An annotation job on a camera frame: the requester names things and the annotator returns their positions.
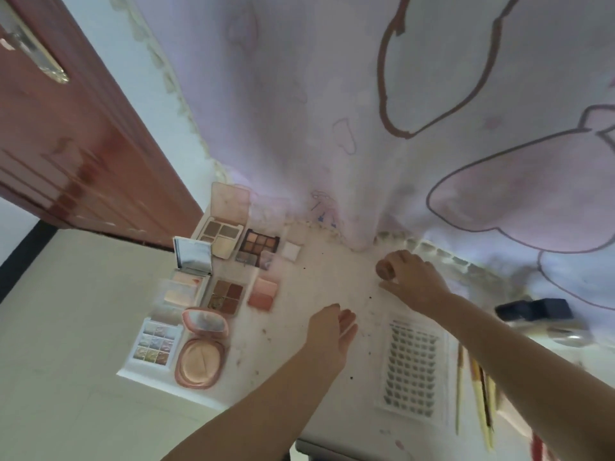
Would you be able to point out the person's right hand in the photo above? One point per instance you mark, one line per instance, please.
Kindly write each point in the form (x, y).
(418, 283)

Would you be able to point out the person's left hand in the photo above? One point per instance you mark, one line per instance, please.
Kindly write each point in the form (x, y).
(331, 336)

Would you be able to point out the pink blush pan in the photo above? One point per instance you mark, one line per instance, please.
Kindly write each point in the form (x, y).
(262, 295)

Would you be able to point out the false eyelash tray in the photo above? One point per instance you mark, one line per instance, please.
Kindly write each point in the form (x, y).
(411, 367)

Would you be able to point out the glass foundation bottle black cap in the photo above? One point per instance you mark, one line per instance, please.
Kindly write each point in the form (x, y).
(511, 312)

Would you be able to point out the small four-pan red palette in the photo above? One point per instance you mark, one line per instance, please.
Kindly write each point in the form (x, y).
(225, 297)

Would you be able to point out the thin gold makeup brush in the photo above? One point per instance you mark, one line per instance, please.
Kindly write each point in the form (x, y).
(459, 388)

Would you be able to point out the nine-pan brown eyeshadow palette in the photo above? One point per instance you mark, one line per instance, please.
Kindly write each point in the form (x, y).
(259, 244)

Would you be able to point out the round pink powder compact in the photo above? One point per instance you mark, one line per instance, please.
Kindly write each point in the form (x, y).
(199, 362)

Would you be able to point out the dark square foundation bottle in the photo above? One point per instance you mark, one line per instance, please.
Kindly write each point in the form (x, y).
(552, 309)

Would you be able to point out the beige palette with lid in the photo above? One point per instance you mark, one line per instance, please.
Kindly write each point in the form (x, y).
(218, 232)

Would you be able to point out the pink tube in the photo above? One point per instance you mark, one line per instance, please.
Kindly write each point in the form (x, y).
(509, 412)

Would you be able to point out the mirrored blush palette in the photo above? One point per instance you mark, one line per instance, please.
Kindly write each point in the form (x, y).
(192, 256)

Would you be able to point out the white round bottle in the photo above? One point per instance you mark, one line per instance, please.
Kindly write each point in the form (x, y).
(572, 336)

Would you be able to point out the pastel eyeshadow palette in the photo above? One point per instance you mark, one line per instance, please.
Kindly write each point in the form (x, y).
(156, 343)

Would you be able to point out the person's right forearm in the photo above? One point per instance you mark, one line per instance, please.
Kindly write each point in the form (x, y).
(528, 374)

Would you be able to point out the person's left forearm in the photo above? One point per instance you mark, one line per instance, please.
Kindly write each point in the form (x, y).
(254, 417)

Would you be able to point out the white table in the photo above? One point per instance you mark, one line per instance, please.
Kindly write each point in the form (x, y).
(312, 283)

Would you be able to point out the lilac heart print cloth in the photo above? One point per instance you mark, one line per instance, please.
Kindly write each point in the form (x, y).
(312, 91)

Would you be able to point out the brown wooden door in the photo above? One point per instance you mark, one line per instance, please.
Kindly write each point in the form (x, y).
(72, 139)

